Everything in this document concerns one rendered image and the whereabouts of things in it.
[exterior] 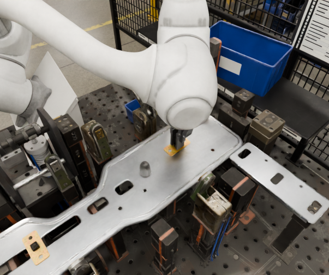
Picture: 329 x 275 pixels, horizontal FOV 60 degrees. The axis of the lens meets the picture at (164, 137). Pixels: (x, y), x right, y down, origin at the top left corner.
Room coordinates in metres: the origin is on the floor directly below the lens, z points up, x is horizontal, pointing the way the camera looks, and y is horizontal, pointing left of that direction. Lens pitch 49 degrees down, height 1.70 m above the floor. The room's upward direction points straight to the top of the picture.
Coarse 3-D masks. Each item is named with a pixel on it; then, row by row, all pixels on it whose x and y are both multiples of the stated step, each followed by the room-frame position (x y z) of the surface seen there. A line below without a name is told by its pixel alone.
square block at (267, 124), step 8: (264, 112) 0.67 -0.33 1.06; (256, 120) 0.64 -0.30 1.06; (264, 120) 0.63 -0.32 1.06; (272, 120) 0.63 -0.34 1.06; (280, 120) 0.64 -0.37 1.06; (256, 128) 0.62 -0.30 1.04; (264, 128) 0.60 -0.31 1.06; (272, 128) 0.60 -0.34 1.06; (280, 128) 0.62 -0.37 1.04; (248, 136) 0.63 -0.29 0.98; (256, 136) 0.61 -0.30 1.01; (264, 136) 0.59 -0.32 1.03; (272, 136) 0.59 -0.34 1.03; (256, 144) 0.61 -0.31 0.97; (264, 144) 0.59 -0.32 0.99; (272, 144) 0.62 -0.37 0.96; (248, 152) 0.62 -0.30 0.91; (264, 152) 0.59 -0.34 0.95
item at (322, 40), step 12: (324, 0) 0.87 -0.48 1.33; (324, 12) 0.86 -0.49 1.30; (300, 24) 0.91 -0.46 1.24; (312, 24) 0.88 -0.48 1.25; (324, 24) 0.85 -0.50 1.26; (300, 36) 0.90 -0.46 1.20; (312, 36) 0.87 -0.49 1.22; (324, 36) 0.84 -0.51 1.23; (300, 48) 0.89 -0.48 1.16; (312, 48) 0.86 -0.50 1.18; (324, 48) 0.83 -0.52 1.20; (324, 60) 0.82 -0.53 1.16
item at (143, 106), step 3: (141, 102) 0.66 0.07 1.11; (141, 105) 0.66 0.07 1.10; (144, 105) 0.65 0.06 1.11; (147, 105) 0.67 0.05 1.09; (141, 108) 0.66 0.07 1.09; (144, 108) 0.65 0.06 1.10; (150, 108) 0.67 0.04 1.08; (153, 108) 0.67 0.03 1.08; (144, 111) 0.65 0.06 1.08; (153, 111) 0.66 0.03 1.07; (147, 114) 0.65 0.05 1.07; (153, 114) 0.66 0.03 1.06; (147, 117) 0.65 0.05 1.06; (147, 120) 0.64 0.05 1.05
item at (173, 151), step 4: (188, 140) 0.58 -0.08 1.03; (184, 144) 0.56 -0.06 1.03; (188, 144) 0.56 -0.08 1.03; (164, 148) 0.54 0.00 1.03; (168, 148) 0.54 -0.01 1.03; (172, 148) 0.54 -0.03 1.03; (180, 148) 0.54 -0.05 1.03; (168, 152) 0.53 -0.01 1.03; (172, 152) 0.53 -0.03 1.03; (176, 152) 0.53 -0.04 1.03
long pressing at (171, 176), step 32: (224, 128) 0.65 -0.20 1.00; (128, 160) 0.52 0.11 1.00; (160, 160) 0.52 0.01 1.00; (192, 160) 0.52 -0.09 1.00; (224, 160) 0.52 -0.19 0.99; (96, 192) 0.41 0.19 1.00; (128, 192) 0.41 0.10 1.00; (160, 192) 0.41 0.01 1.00; (32, 224) 0.31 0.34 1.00; (96, 224) 0.31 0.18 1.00; (128, 224) 0.32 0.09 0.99; (0, 256) 0.23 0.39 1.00; (64, 256) 0.23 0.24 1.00
